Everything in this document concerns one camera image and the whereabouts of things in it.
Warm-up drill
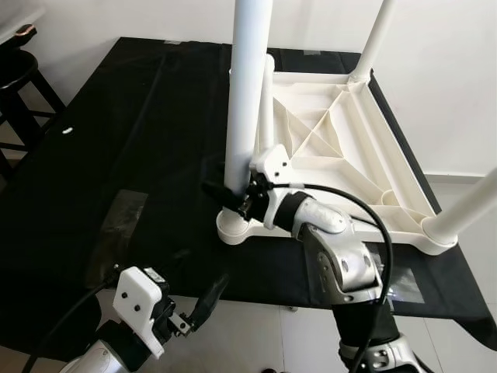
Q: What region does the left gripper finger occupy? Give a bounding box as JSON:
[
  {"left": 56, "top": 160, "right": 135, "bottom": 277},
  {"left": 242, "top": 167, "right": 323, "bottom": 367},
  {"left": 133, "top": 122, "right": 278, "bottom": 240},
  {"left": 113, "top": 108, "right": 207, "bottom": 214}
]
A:
[{"left": 190, "top": 272, "right": 232, "bottom": 331}]

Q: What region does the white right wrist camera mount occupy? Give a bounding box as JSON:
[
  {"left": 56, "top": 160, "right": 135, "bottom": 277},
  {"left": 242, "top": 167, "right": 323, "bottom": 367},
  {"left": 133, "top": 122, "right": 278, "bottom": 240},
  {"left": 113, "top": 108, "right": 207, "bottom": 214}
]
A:
[{"left": 250, "top": 144, "right": 294, "bottom": 230}]

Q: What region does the glossy dark tape strip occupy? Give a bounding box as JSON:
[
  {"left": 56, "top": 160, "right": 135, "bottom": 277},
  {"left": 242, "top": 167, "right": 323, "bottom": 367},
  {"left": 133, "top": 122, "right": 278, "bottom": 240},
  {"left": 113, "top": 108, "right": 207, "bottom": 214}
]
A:
[{"left": 93, "top": 190, "right": 148, "bottom": 273}]

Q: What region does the white plastic table top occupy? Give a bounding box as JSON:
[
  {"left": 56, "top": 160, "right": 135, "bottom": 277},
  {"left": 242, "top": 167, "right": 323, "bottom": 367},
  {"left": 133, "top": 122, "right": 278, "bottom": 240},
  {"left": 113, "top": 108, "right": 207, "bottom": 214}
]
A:
[{"left": 216, "top": 70, "right": 459, "bottom": 253}]

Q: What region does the black round stool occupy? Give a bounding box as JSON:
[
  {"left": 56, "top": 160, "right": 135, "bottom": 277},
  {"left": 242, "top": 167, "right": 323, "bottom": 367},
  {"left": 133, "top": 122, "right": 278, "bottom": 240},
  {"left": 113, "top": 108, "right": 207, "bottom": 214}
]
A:
[{"left": 0, "top": 47, "right": 67, "bottom": 180}]

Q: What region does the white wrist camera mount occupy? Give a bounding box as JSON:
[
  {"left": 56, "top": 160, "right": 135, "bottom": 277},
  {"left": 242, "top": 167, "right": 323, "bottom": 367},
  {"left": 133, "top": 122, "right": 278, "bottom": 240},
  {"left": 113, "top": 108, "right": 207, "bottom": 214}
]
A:
[
  {"left": 114, "top": 267, "right": 172, "bottom": 358},
  {"left": 250, "top": 144, "right": 294, "bottom": 230}
]

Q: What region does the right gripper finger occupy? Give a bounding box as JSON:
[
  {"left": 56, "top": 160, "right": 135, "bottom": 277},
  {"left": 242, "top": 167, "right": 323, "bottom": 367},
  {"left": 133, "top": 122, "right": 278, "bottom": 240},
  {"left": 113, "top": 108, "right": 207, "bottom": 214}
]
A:
[{"left": 202, "top": 181, "right": 249, "bottom": 216}]

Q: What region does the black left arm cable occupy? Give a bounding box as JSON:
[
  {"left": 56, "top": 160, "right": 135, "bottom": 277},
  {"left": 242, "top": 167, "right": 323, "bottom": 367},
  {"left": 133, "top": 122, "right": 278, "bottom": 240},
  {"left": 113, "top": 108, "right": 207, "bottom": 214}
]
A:
[{"left": 23, "top": 272, "right": 121, "bottom": 373}]

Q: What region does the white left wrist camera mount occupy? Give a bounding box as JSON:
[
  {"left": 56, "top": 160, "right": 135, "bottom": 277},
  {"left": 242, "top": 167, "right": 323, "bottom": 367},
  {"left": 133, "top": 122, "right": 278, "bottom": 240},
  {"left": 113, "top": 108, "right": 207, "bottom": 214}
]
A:
[{"left": 114, "top": 267, "right": 172, "bottom": 358}]

